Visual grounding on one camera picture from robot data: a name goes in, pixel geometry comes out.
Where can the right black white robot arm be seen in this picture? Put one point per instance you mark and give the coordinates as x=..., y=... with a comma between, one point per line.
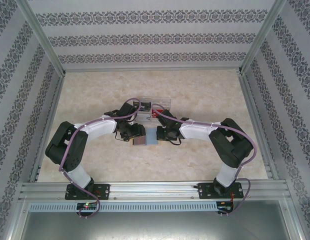
x=195, y=131

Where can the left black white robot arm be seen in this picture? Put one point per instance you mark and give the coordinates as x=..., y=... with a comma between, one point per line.
x=100, y=130

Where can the dark plastic card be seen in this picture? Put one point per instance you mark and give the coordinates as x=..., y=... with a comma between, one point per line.
x=139, y=140

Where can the silver grey card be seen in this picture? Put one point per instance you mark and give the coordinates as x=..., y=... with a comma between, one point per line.
x=145, y=118

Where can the red card pack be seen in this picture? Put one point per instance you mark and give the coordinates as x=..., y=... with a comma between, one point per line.
x=156, y=113

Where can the black card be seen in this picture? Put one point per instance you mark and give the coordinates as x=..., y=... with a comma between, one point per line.
x=146, y=107

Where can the clear acrylic organizer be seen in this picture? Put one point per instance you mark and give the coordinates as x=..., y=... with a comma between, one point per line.
x=165, y=101

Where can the grey metal sheet tray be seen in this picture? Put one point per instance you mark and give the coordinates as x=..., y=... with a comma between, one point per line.
x=155, y=225

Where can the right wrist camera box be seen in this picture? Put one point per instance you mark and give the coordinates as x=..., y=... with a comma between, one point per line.
x=167, y=118

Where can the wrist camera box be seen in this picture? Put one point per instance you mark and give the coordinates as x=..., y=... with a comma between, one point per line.
x=128, y=111
x=167, y=118

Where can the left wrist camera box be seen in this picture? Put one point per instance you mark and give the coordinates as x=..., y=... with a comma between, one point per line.
x=128, y=111

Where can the aluminium mounting rail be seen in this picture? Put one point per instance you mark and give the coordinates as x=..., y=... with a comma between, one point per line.
x=155, y=190

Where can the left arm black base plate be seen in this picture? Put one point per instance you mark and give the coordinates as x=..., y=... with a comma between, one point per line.
x=105, y=192

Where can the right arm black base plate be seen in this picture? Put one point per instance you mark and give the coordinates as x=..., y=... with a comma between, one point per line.
x=205, y=191

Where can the aluminium side rail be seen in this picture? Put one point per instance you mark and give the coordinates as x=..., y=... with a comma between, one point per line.
x=250, y=100
x=54, y=105

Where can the aluminium frame post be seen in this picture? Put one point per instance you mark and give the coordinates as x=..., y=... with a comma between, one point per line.
x=263, y=35
x=42, y=35

